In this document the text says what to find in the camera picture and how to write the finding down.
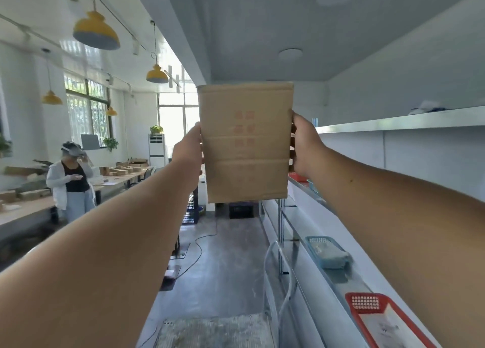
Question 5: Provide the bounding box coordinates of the black floor cable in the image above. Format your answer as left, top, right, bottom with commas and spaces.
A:
167, 219, 220, 280

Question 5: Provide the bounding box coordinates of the clear plastic chair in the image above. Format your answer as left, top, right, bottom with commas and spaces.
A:
262, 240, 301, 348

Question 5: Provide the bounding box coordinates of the person's left hand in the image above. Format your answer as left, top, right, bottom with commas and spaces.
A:
172, 122, 205, 179

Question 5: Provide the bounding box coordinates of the brown cardboard box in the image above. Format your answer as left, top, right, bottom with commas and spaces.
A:
197, 81, 295, 204

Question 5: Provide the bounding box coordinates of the person's right forearm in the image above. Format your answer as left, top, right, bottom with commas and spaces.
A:
303, 146, 485, 348

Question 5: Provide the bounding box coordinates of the black plastic crate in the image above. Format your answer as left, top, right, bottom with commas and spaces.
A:
229, 202, 260, 220

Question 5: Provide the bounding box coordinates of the person's right hand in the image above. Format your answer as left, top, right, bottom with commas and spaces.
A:
289, 109, 329, 180

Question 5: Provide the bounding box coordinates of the large yellow pendant lamp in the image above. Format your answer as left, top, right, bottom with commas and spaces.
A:
73, 11, 121, 51

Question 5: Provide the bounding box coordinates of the person's left forearm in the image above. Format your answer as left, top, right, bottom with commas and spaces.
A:
0, 165, 202, 348

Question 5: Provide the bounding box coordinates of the metal wall shelf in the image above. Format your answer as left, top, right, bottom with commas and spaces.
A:
314, 106, 485, 135

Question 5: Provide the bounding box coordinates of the white headset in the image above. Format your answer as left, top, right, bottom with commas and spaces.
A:
61, 142, 85, 157

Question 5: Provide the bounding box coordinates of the red plastic basket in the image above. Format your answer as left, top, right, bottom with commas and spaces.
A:
345, 292, 437, 348

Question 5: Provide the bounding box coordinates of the barred window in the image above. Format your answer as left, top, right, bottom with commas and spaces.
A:
64, 74, 113, 147

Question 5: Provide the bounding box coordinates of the white standing air conditioner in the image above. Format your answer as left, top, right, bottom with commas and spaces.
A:
148, 133, 167, 169

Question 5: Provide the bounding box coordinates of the blue plastic basket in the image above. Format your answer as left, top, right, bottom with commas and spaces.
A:
305, 236, 353, 270

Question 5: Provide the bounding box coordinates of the grey floor mat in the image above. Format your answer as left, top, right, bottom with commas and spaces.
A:
153, 313, 280, 348

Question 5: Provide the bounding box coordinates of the white object on shelf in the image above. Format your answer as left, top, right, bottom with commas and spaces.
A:
408, 100, 446, 116

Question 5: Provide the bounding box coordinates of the group of small cardboard boxes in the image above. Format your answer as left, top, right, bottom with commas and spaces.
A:
99, 158, 150, 177

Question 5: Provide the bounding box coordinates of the long wooden work table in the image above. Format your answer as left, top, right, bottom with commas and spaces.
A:
0, 168, 156, 242

